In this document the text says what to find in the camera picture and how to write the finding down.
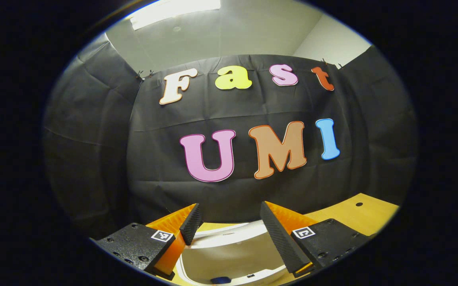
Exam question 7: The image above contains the black backdrop cloth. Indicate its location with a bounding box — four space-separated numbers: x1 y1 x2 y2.
42 34 418 239

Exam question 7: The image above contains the ceiling light panel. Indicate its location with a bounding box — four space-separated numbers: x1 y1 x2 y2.
128 0 221 31

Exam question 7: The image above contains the wooden desktop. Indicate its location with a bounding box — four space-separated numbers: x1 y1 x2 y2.
165 193 400 286

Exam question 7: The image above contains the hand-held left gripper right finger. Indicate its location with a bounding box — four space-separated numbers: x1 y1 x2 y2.
260 201 371 278

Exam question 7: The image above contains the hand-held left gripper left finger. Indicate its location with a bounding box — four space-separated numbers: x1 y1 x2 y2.
94 203 204 280

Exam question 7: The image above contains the white desktop garbage bin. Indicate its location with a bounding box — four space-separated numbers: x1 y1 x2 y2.
175 220 295 286

